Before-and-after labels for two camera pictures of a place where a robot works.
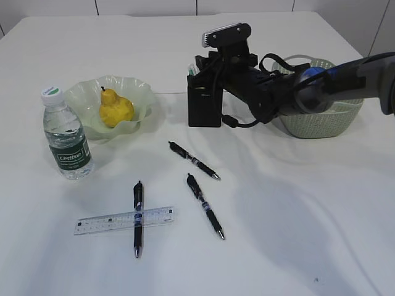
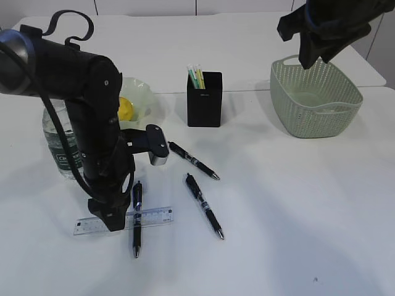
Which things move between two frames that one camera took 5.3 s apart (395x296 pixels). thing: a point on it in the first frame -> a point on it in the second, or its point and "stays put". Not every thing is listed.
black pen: [197, 190] stays put
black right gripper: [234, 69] -> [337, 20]
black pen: [182, 152] stays put
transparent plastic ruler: [124, 220] stays put
